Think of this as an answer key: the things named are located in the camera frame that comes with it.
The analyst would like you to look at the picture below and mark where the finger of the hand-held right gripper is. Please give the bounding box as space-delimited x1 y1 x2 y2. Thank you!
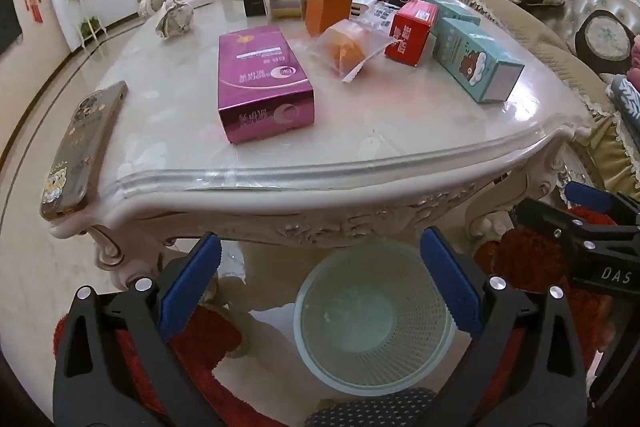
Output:
515 198 640 260
564 181 640 228

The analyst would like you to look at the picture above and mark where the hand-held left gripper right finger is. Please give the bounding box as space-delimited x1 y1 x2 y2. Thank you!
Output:
415 227 588 427

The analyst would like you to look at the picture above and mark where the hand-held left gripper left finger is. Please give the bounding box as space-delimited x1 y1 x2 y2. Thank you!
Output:
52 232 226 427

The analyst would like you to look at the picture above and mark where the pale green plastic wastebasket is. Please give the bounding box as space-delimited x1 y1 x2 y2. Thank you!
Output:
294 243 458 398

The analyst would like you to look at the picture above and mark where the white charger plug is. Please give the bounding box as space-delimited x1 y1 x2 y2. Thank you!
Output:
350 0 378 22

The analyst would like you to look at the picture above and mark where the person's right leg red fleece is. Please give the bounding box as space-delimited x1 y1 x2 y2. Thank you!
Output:
472 207 618 373

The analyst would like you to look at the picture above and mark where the person's leg red fleece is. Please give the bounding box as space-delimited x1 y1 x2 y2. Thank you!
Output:
472 207 618 373
55 304 243 427

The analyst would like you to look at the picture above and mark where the person's left leg red fleece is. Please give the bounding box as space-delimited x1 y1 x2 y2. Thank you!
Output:
55 304 243 427

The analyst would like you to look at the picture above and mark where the teal patterned folded cloth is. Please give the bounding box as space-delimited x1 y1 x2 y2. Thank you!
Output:
607 74 640 132

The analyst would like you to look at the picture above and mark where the navy dotted garment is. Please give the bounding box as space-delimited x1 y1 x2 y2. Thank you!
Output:
305 387 436 427

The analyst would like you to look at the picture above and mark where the teal box with bear print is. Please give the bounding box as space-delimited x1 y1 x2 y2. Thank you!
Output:
432 17 526 104

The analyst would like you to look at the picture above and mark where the phone with cartoon case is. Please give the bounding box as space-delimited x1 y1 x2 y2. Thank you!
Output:
40 81 128 222

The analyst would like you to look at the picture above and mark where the magenta cardboard box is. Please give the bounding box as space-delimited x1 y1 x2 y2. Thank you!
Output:
217 27 316 144

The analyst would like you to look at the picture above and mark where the plain teal box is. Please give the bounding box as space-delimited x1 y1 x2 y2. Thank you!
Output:
417 0 483 28

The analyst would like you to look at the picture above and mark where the red cardboard box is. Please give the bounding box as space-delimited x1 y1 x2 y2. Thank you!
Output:
385 0 440 68

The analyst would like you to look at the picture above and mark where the orange cake in clear wrapper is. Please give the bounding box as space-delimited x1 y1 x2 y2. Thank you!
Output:
305 19 396 82

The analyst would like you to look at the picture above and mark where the crumpled paper ball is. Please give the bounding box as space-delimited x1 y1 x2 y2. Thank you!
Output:
155 0 195 40

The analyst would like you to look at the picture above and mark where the clear printed plastic bag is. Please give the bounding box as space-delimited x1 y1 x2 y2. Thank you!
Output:
360 2 401 30

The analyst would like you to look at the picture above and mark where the small potted plant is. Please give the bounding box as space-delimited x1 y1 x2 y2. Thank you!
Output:
80 14 103 40

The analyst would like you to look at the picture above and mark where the tall orange box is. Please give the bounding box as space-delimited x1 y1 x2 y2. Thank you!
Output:
305 0 356 38

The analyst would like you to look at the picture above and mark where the black television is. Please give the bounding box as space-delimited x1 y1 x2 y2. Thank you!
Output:
0 0 23 55

